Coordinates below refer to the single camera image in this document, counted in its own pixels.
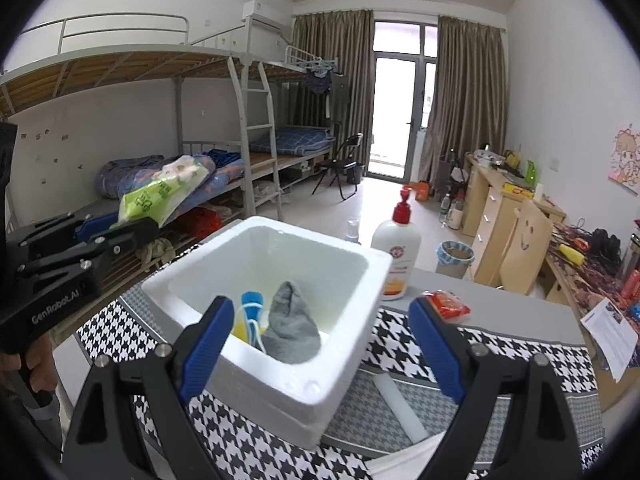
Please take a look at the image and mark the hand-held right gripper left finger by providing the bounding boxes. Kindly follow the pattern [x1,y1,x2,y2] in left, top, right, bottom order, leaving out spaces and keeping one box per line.
[60,296,236,480]

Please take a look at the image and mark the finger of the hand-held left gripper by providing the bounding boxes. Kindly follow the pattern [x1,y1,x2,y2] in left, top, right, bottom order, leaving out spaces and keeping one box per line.
[5,211,122,261]
[20,217,160,282]

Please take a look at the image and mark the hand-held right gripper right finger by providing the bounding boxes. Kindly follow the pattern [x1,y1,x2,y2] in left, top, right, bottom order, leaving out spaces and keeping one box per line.
[408,296,583,480]

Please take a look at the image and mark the green plastic bag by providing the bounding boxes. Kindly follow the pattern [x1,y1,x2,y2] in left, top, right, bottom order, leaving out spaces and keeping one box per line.
[117,153,211,229]

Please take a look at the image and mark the blue face mask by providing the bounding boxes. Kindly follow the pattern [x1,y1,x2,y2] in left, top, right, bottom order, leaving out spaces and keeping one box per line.
[239,289,266,352]

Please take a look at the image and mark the grey sock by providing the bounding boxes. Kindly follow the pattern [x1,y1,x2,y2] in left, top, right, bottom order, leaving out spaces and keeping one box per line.
[259,280,322,365]

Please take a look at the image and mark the white foam box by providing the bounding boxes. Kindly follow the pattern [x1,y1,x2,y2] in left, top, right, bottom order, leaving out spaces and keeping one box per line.
[141,215,394,451]

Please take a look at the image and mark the person's left forearm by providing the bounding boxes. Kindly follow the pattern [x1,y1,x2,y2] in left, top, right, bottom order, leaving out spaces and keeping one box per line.
[22,399,67,462]

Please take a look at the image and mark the person's left hand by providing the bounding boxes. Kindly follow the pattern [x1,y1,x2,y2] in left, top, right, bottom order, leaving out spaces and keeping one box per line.
[0,332,64,402]

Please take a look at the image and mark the beige cloth bundle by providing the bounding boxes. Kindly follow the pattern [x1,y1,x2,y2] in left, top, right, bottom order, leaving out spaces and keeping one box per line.
[139,237,174,269]

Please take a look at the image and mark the red snack packet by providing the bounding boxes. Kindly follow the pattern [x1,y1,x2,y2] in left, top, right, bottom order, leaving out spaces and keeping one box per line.
[424,288,472,322]

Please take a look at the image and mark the blue orange quilt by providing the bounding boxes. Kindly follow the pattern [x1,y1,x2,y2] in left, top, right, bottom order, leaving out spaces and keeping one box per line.
[94,147,246,202]

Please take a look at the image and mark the houndstooth grey tablecloth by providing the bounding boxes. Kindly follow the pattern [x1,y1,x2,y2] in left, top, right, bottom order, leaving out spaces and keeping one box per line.
[75,266,607,480]

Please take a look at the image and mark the red bag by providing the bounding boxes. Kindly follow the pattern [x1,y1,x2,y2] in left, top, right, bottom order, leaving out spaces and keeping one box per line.
[182,207,224,239]

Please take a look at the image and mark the round trash bin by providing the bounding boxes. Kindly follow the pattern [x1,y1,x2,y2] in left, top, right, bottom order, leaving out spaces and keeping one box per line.
[435,240,475,281]

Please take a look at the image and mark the white lotion pump bottle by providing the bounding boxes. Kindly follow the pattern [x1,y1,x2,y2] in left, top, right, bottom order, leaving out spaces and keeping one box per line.
[370,185,423,302]

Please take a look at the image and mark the wooden smiley chair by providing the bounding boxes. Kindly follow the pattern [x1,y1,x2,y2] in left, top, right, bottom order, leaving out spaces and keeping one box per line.
[497,198,555,296]

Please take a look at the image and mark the light wooden cabinet desk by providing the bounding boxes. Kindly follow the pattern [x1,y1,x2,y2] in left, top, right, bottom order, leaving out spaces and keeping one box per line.
[462,152,566,282]

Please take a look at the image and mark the patterned desk cloth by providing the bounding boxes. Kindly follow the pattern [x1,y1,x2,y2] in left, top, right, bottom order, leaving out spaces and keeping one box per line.
[547,222,640,322]

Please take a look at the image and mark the white metal bunk bed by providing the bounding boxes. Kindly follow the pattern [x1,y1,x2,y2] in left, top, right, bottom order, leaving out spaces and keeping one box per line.
[0,14,282,242]
[240,14,352,197]

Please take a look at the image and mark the yellow desk object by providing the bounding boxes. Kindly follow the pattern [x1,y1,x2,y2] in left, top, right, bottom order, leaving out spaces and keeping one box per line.
[557,242,585,267]

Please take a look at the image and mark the white printed papers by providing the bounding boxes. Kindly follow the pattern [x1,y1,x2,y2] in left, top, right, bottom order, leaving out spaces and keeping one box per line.
[579,297,640,384]

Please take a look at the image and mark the blue plaid mattress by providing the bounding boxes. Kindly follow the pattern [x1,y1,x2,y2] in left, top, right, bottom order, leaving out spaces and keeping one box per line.
[249,126,336,156]

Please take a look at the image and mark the black headphones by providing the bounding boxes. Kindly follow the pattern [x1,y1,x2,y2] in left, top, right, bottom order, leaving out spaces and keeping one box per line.
[589,228,624,262]

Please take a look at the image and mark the row of toiletry bottles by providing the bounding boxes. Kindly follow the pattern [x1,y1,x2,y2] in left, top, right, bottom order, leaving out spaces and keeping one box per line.
[619,232,640,312]

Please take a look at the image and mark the black folding chair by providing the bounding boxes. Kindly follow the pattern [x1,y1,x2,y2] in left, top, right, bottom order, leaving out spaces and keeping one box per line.
[312,133,364,202]

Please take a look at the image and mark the glass balcony door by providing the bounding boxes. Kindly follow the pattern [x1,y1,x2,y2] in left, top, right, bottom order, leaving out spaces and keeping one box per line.
[367,18,441,179]

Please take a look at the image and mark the hanging dark clothes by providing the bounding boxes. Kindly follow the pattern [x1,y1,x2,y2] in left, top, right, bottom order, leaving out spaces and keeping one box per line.
[300,57,351,132]

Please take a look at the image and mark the brown curtain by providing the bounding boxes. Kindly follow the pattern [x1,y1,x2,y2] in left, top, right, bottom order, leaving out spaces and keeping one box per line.
[291,8,376,167]
[419,14,510,182]

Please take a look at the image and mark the white air conditioner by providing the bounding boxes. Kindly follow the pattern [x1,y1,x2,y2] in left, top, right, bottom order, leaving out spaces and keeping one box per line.
[242,0,291,29]

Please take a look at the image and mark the pink cartoon wall poster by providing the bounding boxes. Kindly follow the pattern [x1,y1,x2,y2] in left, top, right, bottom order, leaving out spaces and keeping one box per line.
[607,124,640,187]

